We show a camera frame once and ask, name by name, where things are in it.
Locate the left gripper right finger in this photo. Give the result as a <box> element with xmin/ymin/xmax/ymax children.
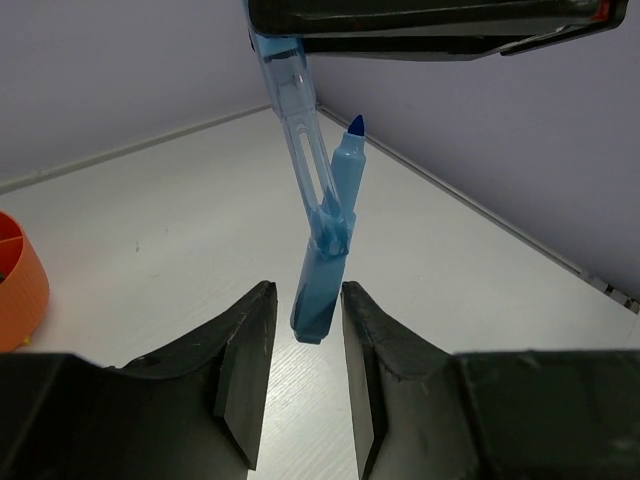
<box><xmin>341</xmin><ymin>282</ymin><xmax>639</xmax><ymax>479</ymax></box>

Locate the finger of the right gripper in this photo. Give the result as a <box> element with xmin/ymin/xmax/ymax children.
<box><xmin>245</xmin><ymin>0</ymin><xmax>628</xmax><ymax>62</ymax></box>

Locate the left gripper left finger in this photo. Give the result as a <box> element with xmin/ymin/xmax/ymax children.
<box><xmin>1</xmin><ymin>281</ymin><xmax>277</xmax><ymax>479</ymax></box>

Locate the blue highlighter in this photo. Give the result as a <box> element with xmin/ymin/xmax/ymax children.
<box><xmin>250</xmin><ymin>31</ymin><xmax>366</xmax><ymax>344</ymax></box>

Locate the orange round organizer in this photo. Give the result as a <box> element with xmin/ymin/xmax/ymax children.
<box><xmin>1</xmin><ymin>212</ymin><xmax>50</xmax><ymax>353</ymax></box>

